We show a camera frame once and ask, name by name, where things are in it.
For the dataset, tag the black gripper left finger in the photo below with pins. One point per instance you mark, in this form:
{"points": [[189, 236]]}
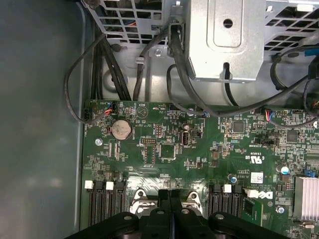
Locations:
{"points": [[164, 219]]}

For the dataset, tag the round coin cell battery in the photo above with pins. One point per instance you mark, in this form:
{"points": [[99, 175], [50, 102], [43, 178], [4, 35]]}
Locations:
{"points": [[120, 129]]}

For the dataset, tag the green motherboard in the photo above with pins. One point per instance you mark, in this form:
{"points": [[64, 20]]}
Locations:
{"points": [[211, 161]]}

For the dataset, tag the black PC case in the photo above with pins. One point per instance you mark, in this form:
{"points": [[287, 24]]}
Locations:
{"points": [[37, 124]]}

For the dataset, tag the CPU socket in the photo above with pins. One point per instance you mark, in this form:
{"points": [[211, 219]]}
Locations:
{"points": [[139, 201]]}

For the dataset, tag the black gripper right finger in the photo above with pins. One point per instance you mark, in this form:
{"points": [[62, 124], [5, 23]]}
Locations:
{"points": [[177, 219]]}

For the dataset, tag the silver finned heatsink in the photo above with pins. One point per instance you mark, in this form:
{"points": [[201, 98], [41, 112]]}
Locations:
{"points": [[306, 199]]}

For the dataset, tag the silver board screw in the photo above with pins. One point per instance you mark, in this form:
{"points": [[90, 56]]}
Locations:
{"points": [[98, 142], [281, 209]]}

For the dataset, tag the metal drive cage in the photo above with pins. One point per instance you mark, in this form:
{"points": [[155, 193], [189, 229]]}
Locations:
{"points": [[224, 49]]}

